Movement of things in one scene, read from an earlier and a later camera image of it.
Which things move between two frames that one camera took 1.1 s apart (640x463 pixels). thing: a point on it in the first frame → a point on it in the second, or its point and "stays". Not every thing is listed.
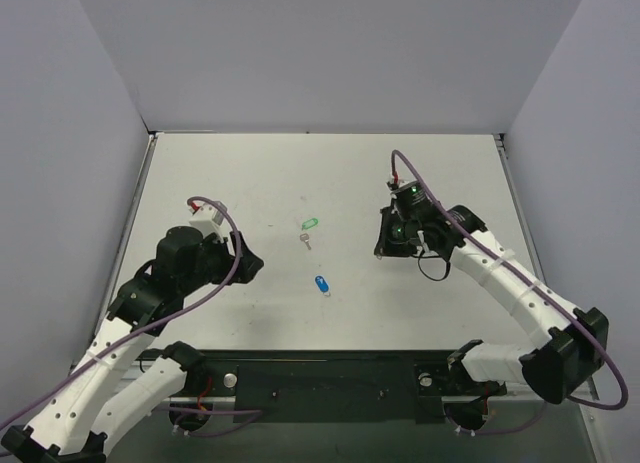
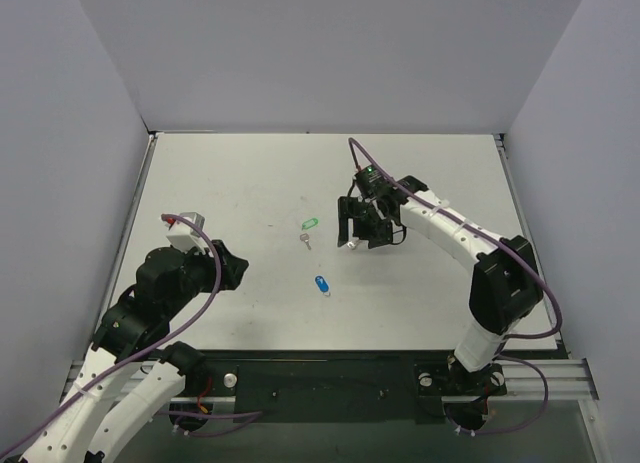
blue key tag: [322, 284] stays
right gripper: [392, 233] → [364, 219]
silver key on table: [305, 237] stays
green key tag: [309, 223] stays
